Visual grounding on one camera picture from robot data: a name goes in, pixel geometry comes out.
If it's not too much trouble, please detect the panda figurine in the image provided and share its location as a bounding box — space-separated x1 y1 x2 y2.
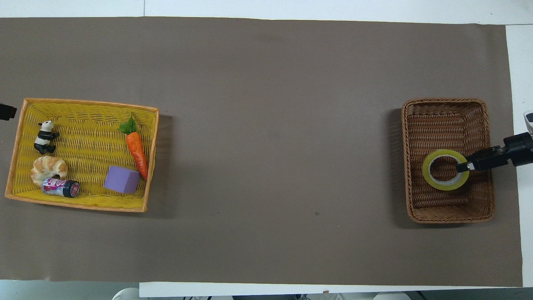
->
34 120 60 155

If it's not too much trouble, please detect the yellow tape roll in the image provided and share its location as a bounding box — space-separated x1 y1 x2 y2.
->
422 149 471 191

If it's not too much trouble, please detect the toy carrot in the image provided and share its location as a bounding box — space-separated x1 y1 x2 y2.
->
118 113 149 181

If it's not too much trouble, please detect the purple foam cube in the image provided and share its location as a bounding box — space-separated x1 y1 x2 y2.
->
104 165 141 194

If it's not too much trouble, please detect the croissant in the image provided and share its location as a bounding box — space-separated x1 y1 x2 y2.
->
30 155 68 187

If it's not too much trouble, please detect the brown wicker basket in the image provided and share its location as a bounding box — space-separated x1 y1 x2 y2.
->
401 97 496 224

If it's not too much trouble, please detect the small drink can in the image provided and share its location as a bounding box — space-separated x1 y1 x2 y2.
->
42 177 80 198

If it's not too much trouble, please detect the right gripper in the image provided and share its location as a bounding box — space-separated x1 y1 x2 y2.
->
502 132 533 168

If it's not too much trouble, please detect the yellow wicker basket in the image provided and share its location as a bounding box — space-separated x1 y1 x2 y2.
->
5 98 160 213

